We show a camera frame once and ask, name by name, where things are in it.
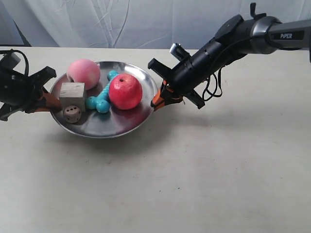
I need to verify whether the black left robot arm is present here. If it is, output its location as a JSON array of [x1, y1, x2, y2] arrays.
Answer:
[[0, 67, 62, 121]]

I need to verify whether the large silver metal plate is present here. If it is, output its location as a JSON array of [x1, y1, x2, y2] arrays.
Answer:
[[51, 61, 157, 138]]

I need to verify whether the light wooden cube block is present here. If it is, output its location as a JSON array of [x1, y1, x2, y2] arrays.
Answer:
[[59, 82, 86, 112]]

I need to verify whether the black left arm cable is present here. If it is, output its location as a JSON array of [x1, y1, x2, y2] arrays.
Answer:
[[0, 49, 30, 81]]

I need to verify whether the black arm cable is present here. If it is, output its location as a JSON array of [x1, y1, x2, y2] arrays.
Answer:
[[0, 49, 30, 81], [202, 36, 251, 100]]

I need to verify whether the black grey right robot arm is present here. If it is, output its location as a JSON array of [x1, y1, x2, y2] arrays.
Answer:
[[148, 2, 311, 110]]

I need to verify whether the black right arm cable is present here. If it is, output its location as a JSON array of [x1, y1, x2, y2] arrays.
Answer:
[[202, 36, 251, 100]]

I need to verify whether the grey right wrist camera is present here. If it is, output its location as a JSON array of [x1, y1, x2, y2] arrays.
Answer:
[[169, 43, 190, 61]]

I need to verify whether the white fabric backdrop curtain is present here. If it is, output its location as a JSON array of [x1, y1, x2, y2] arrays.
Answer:
[[0, 0, 311, 50]]

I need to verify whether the small wooden die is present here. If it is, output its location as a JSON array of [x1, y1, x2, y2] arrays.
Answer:
[[63, 105, 82, 123]]

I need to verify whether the teal rubber bone toy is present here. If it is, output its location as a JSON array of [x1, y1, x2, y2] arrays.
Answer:
[[85, 70, 119, 114]]

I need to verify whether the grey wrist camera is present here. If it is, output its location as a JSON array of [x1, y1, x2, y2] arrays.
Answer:
[[169, 43, 190, 61], [0, 53, 21, 69]]

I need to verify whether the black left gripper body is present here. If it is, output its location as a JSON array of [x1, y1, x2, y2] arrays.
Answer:
[[0, 67, 56, 121]]

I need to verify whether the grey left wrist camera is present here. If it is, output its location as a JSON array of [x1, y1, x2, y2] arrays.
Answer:
[[0, 53, 21, 69]]

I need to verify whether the red toy apple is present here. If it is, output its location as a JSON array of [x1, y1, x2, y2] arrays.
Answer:
[[108, 73, 143, 110]]

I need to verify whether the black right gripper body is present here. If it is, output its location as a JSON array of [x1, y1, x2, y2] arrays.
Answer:
[[148, 58, 205, 109]]

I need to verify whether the pink toy peach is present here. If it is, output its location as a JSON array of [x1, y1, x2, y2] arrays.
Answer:
[[67, 59, 100, 90]]

